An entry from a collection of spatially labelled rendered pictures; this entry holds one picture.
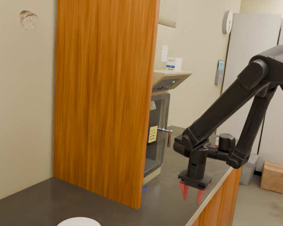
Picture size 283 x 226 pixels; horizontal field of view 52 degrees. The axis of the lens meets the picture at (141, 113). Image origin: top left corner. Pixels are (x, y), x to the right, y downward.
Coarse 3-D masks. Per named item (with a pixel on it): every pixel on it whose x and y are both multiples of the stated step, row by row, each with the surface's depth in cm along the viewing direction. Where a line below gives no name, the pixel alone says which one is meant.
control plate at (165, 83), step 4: (164, 80) 120; (168, 80) 124; (172, 80) 129; (176, 80) 133; (160, 84) 122; (164, 84) 126; (168, 84) 131; (172, 84) 136; (156, 88) 124; (164, 88) 133; (168, 88) 138
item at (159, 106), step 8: (152, 96) 131; (160, 96) 138; (168, 96) 146; (152, 104) 132; (160, 104) 140; (168, 104) 148; (152, 112) 134; (160, 112) 142; (152, 120) 135; (160, 120) 143; (160, 128) 145; (160, 136) 147; (152, 144) 140; (160, 144) 149; (152, 152) 142; (160, 152) 151; (152, 160) 144; (160, 160) 152; (144, 168) 137; (152, 168) 145; (144, 176) 139
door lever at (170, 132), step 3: (162, 129) 147; (168, 132) 146; (171, 132) 145; (168, 135) 146; (171, 135) 146; (168, 138) 146; (171, 138) 147; (168, 141) 146; (168, 144) 147; (168, 147) 147
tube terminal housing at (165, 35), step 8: (160, 24) 128; (160, 32) 129; (168, 32) 136; (160, 40) 130; (168, 40) 138; (160, 48) 132; (168, 48) 139; (160, 56) 133; (168, 56) 141; (160, 64) 135; (160, 168) 158; (152, 176) 150
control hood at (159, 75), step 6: (156, 72) 116; (162, 72) 117; (168, 72) 120; (174, 72) 124; (180, 72) 128; (186, 72) 135; (192, 72) 141; (156, 78) 116; (162, 78) 116; (168, 78) 122; (174, 78) 128; (156, 84) 118; (174, 84) 138
